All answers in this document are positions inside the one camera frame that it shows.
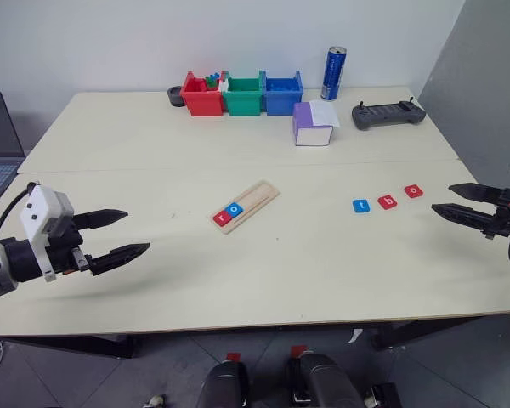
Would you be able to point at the green plastic bin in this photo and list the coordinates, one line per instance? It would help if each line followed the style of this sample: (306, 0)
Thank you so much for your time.
(242, 104)

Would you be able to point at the red letter tile o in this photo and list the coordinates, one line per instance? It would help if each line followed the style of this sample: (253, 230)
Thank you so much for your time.
(413, 191)

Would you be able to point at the small white caster wheel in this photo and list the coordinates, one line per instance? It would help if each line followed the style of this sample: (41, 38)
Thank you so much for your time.
(156, 400)

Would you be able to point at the red letter tile r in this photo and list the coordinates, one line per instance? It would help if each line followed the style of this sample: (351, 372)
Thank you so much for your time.
(222, 219)

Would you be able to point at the red plastic bin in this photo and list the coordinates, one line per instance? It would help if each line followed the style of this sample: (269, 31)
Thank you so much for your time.
(202, 104)

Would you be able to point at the small green toy brick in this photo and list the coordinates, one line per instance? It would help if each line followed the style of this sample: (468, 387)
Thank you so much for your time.
(211, 83)

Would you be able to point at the wooden letter tray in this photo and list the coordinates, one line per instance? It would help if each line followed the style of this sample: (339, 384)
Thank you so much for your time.
(259, 193)

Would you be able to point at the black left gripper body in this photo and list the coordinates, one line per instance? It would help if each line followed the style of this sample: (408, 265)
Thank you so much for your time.
(64, 255)

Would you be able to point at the small white item between bins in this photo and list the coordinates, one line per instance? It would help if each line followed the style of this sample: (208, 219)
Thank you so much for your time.
(223, 85)

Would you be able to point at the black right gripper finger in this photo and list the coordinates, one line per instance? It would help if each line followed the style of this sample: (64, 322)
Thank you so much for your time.
(467, 216)
(480, 193)

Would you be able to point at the red tag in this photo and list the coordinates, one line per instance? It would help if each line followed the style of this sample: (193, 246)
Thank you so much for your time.
(299, 351)
(233, 357)

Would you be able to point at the blue plastic bin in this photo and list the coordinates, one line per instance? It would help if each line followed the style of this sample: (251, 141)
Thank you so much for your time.
(282, 102)

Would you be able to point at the small blue toy brick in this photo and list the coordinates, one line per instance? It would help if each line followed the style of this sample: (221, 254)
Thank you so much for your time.
(214, 78)

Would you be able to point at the black floor box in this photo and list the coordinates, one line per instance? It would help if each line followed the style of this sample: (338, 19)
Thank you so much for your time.
(382, 395)

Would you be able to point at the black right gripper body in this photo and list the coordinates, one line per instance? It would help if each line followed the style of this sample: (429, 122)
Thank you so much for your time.
(506, 212)

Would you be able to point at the blue drink can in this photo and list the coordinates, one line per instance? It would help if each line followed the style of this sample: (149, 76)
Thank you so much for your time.
(332, 76)

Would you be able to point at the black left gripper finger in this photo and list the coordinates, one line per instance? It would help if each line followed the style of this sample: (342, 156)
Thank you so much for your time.
(119, 257)
(98, 219)

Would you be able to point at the black round holder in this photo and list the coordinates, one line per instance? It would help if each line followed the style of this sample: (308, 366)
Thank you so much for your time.
(175, 97)

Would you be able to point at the white paper sheet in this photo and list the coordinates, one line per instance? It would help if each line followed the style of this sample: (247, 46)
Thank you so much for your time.
(325, 114)

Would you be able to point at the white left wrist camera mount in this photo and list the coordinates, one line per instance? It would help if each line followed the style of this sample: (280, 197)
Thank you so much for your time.
(40, 208)

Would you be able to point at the red letter tile b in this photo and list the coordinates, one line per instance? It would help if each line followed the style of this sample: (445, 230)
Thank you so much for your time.
(387, 202)

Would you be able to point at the grey handheld controller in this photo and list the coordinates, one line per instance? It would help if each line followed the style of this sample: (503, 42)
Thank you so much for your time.
(387, 115)

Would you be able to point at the white paper scrap under table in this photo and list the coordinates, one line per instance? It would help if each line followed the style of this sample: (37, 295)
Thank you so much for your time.
(356, 336)

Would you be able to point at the blue letter tile t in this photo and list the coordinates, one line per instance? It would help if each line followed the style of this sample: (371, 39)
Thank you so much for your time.
(361, 205)

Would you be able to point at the blue letter tile o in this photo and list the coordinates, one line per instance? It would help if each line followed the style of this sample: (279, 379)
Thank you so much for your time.
(234, 209)

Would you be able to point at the dark rounded shape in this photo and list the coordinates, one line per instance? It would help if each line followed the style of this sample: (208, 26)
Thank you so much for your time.
(225, 387)
(323, 382)

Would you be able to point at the purple and white box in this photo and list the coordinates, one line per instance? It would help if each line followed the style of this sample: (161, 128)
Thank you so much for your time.
(312, 136)

